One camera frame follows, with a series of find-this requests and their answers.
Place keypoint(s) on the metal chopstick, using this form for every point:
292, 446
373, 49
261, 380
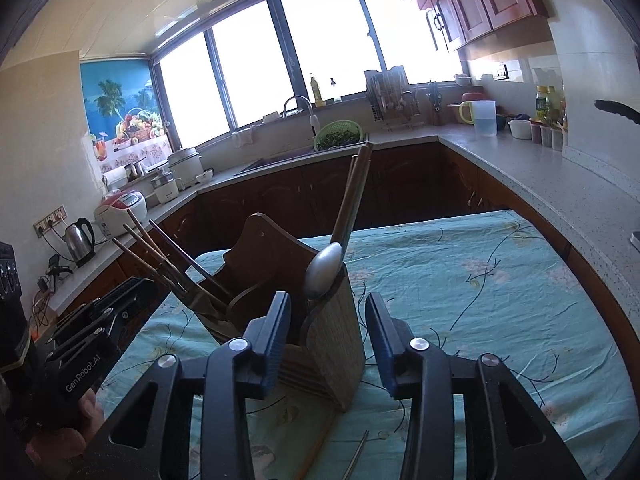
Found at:
356, 452

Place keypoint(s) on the yellow dish soap bottle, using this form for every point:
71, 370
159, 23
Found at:
317, 94

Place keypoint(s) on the yellow oil bottle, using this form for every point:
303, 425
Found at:
541, 105
553, 106

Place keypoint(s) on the metal spoon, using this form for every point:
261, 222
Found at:
325, 270

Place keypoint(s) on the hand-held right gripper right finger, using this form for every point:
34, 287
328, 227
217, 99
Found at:
381, 355

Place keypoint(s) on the kitchen window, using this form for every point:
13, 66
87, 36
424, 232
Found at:
325, 50

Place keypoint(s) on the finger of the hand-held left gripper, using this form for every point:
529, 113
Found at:
85, 332
130, 295

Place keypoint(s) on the gas stove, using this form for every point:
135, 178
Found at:
636, 240

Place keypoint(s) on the spice jar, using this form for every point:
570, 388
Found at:
557, 139
546, 136

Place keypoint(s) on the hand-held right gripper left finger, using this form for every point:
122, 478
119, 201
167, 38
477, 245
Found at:
277, 350

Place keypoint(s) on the wall power outlet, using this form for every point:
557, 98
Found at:
50, 220

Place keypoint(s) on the white and red rice cooker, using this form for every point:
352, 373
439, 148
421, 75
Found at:
122, 207

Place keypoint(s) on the wooden cabinets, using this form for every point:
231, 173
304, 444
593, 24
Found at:
300, 195
480, 5

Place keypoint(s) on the red bowl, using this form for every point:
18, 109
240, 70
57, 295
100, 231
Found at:
473, 97

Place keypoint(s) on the white electric cooker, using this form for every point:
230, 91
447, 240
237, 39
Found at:
185, 165

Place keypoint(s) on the dish drying rack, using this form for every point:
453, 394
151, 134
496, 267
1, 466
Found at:
395, 100

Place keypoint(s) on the white rag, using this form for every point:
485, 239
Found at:
245, 137

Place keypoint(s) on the teal floral tablecloth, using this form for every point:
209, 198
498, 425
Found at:
475, 310

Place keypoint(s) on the chrome sink faucet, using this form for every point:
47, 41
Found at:
314, 122

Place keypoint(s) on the kitchen sink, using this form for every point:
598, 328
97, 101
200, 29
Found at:
280, 162

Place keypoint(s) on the black wok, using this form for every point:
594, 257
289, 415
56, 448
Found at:
620, 110

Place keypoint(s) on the person's left hand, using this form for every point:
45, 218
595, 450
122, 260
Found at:
70, 437

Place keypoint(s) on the green colander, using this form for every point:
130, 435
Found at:
337, 135

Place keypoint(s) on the paper towel roll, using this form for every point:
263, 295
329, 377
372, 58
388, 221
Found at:
114, 181

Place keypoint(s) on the knife block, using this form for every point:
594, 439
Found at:
436, 107

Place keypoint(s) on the white bowl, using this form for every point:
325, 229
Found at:
519, 129

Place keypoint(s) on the tropical fruit wall poster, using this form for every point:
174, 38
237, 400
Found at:
115, 105

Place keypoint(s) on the steel electric kettle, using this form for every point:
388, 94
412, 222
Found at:
80, 240

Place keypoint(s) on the wooden upper cabinets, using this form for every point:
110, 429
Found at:
480, 5

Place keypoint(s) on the wooden utensil holder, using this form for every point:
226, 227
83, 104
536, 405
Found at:
340, 340

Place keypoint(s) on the wooden lower cabinets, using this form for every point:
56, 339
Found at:
300, 195

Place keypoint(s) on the small steamer pot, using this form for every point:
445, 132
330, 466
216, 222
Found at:
165, 190

